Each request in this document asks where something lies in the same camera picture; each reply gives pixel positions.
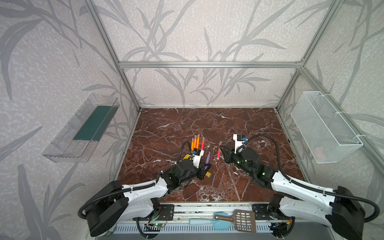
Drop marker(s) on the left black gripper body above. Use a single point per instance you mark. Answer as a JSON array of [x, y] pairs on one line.
[[201, 169]]

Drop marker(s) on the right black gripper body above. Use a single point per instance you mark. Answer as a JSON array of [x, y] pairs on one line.
[[229, 155]]

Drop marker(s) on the purple marker pen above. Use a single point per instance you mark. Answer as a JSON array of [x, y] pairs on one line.
[[208, 158]]

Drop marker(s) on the pink marker pen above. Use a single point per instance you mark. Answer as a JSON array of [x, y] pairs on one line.
[[219, 150]]

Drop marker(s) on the red marker pen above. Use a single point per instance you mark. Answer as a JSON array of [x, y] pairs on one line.
[[203, 144]]

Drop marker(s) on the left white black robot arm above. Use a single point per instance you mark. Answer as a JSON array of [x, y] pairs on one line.
[[116, 202]]

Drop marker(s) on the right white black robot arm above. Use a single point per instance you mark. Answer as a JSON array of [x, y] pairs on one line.
[[337, 209]]

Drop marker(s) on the yellow toy shovel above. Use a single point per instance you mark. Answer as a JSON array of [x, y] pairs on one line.
[[208, 174]]

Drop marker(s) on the brown slotted spatula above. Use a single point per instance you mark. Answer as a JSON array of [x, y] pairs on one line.
[[244, 221]]

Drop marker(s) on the small circuit board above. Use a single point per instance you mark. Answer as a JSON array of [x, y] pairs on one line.
[[155, 226]]

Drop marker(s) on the light blue silicone spatula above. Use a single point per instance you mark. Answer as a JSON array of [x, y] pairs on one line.
[[218, 225]]

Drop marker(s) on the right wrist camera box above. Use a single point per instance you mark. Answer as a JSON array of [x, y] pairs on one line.
[[240, 142]]

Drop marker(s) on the aluminium front rail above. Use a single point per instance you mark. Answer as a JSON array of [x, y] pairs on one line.
[[200, 210]]

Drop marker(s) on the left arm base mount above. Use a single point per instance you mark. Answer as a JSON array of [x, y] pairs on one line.
[[161, 212]]

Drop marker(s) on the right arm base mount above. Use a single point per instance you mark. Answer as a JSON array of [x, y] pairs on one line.
[[270, 211]]

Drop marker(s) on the white wire mesh basket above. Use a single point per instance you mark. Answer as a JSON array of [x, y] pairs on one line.
[[326, 132]]

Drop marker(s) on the clear plastic wall tray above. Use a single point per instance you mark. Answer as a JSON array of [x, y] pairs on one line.
[[79, 138]]

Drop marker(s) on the aluminium cage frame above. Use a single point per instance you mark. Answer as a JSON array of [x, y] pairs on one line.
[[299, 66]]

